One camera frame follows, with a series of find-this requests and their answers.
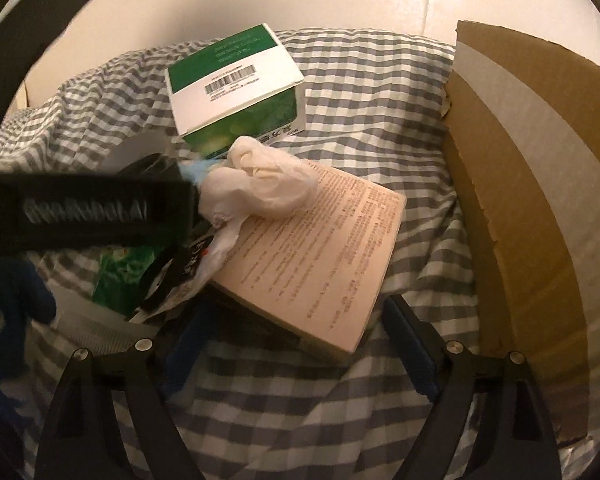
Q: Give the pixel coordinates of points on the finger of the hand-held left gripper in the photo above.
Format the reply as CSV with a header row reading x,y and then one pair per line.
x,y
15,290
40,5

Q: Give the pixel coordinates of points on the beige paper booklet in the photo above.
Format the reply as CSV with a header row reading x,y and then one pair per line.
x,y
320,250

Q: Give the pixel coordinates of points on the white sachet with black print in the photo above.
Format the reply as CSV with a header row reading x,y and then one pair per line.
x,y
220,250

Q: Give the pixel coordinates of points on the green snack packet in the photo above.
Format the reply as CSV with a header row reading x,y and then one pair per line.
x,y
120,275

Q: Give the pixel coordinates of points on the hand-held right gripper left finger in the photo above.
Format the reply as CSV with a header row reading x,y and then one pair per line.
x,y
180,360

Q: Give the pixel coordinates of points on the brown cardboard box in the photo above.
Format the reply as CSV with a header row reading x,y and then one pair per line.
x,y
530,160

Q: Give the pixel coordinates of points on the green white carton box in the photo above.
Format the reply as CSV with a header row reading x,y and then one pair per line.
x,y
230,70

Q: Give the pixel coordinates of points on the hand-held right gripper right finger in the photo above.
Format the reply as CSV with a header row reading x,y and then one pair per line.
x,y
410,350

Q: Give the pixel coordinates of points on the white plastic bag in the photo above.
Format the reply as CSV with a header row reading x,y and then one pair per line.
x,y
260,180

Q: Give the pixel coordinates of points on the grey white checked bedsheet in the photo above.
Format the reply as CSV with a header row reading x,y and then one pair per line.
x,y
355,125

